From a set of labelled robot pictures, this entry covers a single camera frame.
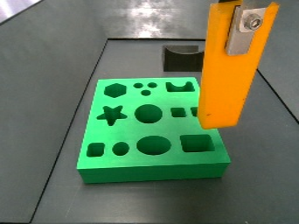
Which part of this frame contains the orange rectangular block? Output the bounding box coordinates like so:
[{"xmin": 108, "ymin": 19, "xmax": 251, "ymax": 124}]
[{"xmin": 197, "ymin": 1, "xmax": 279, "ymax": 129}]

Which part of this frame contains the green foam shape board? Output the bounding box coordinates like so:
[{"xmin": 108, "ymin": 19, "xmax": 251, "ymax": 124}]
[{"xmin": 77, "ymin": 77, "xmax": 229, "ymax": 184}]

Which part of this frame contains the black curved fixture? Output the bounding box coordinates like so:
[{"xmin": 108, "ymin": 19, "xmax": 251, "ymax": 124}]
[{"xmin": 162, "ymin": 45, "xmax": 204, "ymax": 72}]

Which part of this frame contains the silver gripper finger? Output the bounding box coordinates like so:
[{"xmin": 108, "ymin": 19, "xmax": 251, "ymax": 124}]
[{"xmin": 225, "ymin": 0, "xmax": 272, "ymax": 56}]

